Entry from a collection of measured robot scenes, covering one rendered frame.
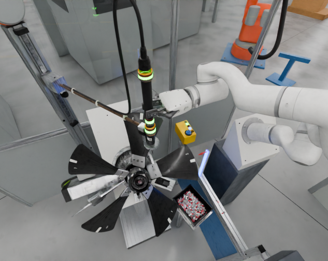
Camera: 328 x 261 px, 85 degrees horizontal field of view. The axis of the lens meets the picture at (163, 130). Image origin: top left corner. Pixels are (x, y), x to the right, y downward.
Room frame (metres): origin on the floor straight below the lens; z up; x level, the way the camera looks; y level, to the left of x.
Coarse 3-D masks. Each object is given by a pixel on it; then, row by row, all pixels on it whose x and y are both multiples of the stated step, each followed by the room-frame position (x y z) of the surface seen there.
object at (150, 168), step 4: (152, 164) 0.51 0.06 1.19; (156, 164) 0.51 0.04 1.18; (148, 168) 0.48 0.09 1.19; (152, 168) 0.48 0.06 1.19; (156, 168) 0.48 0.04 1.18; (152, 172) 0.46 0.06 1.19; (156, 172) 0.46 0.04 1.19; (160, 172) 0.46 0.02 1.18; (152, 176) 0.43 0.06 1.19; (156, 176) 0.43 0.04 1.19; (160, 176) 0.44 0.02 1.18
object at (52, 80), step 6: (48, 72) 0.84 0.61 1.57; (54, 72) 0.84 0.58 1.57; (42, 78) 0.79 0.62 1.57; (48, 78) 0.79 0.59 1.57; (54, 78) 0.79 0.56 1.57; (60, 78) 0.79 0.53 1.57; (48, 84) 0.78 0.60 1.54; (54, 84) 0.76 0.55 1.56; (66, 84) 0.80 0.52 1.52; (54, 90) 0.76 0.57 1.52; (60, 90) 0.77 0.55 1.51
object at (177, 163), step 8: (184, 144) 0.64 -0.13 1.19; (176, 152) 0.59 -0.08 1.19; (184, 152) 0.59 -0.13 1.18; (160, 160) 0.54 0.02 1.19; (168, 160) 0.54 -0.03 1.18; (176, 160) 0.54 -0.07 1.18; (184, 160) 0.54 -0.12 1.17; (160, 168) 0.48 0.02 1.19; (168, 168) 0.48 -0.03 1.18; (176, 168) 0.49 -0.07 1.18; (184, 168) 0.49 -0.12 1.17; (192, 168) 0.50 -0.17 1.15; (168, 176) 0.44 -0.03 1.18; (176, 176) 0.44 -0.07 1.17; (184, 176) 0.45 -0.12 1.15; (192, 176) 0.46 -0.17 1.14
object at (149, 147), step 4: (140, 124) 0.50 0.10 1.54; (144, 124) 0.50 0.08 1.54; (140, 128) 0.48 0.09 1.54; (144, 128) 0.47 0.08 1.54; (140, 132) 0.47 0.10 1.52; (144, 132) 0.47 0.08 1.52; (144, 136) 0.47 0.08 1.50; (144, 140) 0.47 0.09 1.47; (156, 140) 0.48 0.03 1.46; (144, 144) 0.45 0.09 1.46; (148, 144) 0.45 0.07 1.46; (156, 144) 0.45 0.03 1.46; (148, 148) 0.44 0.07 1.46; (152, 148) 0.43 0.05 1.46
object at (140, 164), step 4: (132, 156) 0.52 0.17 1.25; (136, 156) 0.51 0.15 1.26; (140, 156) 0.51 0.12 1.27; (132, 160) 0.51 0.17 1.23; (136, 160) 0.50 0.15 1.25; (140, 160) 0.49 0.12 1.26; (144, 160) 0.48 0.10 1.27; (136, 164) 0.48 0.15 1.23; (140, 164) 0.48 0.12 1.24; (144, 164) 0.47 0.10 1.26
